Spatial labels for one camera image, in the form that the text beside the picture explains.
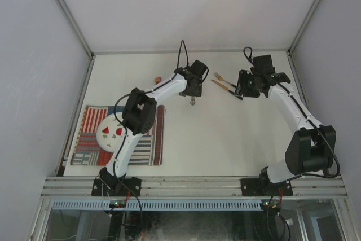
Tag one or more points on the gold knife green handle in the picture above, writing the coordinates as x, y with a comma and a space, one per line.
227, 89

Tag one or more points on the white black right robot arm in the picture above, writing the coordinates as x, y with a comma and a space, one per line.
311, 149

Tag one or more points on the white watermelon pattern plate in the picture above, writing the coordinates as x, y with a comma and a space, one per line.
109, 134

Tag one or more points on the pink handled spoon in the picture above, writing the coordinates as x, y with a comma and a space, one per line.
157, 80

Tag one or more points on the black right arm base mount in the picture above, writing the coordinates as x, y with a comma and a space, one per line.
255, 187

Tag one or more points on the grey slotted cable duct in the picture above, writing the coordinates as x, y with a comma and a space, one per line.
160, 205

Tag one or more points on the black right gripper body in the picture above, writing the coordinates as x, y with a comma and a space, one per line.
247, 84

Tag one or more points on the aluminium front rail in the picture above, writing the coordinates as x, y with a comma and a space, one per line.
196, 187

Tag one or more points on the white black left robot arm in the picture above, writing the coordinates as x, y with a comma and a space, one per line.
137, 118

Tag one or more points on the striped patchwork placemat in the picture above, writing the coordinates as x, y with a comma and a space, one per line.
87, 152

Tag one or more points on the gold fork green handle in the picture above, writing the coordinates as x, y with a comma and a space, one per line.
220, 78

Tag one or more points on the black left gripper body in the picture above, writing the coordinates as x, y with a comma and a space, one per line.
196, 91

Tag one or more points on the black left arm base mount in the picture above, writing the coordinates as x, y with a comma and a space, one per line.
132, 186

